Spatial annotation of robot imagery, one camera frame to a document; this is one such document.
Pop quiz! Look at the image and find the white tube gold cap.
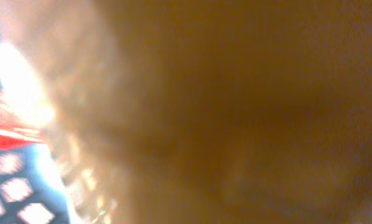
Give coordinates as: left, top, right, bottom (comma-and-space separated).
0, 0, 372, 223

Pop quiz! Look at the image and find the orange spaghetti package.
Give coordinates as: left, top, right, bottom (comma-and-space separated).
0, 92, 45, 151

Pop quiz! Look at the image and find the grey plastic shopping basket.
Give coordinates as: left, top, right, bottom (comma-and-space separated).
0, 144, 72, 224

